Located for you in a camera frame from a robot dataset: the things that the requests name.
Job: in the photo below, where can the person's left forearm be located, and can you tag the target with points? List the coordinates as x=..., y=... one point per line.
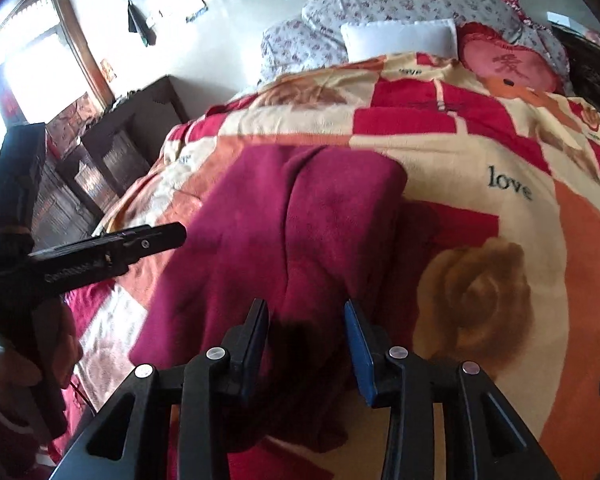
x=10, y=435

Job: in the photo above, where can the large floral pillow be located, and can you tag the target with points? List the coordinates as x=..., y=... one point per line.
x=405, y=2

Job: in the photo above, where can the white pillow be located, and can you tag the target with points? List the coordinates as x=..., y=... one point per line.
x=400, y=40

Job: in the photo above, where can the small red wall paper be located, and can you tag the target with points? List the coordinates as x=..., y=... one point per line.
x=108, y=69

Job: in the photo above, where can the red printed cloth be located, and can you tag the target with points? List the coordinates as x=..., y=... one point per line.
x=75, y=117

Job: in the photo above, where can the person's left hand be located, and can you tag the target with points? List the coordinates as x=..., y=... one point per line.
x=70, y=347

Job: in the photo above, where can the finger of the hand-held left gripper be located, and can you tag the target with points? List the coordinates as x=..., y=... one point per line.
x=130, y=245

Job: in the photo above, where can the dark hanging cloth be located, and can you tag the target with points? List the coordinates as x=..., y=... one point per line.
x=140, y=22

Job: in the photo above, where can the small floral pillow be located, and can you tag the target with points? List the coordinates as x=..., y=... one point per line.
x=300, y=45

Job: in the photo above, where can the printed fleece blanket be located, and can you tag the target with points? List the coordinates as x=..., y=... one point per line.
x=480, y=220

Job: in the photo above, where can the dark wooden desk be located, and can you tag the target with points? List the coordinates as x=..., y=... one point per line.
x=145, y=105

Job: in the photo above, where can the dark wooden headboard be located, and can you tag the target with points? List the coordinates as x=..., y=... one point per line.
x=590, y=70

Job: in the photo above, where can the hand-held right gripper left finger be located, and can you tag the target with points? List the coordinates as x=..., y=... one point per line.
x=252, y=347

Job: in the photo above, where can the wooden lattice cabinet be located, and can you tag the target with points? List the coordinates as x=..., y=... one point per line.
x=65, y=205

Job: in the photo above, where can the maroon fleece garment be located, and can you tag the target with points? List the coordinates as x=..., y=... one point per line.
x=280, y=220

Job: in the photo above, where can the wooden framed window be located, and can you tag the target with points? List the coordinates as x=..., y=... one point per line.
x=35, y=65

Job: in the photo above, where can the red heart cushion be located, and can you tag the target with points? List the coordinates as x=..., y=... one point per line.
x=505, y=62

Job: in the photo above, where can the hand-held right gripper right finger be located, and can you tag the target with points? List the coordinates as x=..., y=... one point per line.
x=360, y=357

